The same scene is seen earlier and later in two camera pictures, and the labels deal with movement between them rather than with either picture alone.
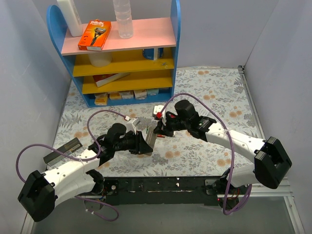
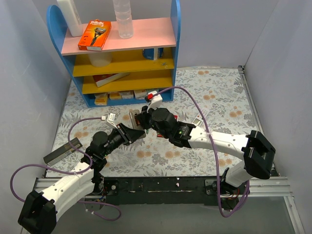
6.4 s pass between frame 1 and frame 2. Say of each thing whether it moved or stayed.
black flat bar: stayed
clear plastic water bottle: stayed
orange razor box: stayed
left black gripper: moved
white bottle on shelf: stayed
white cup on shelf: stayed
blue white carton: stayed
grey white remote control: moved
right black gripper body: moved
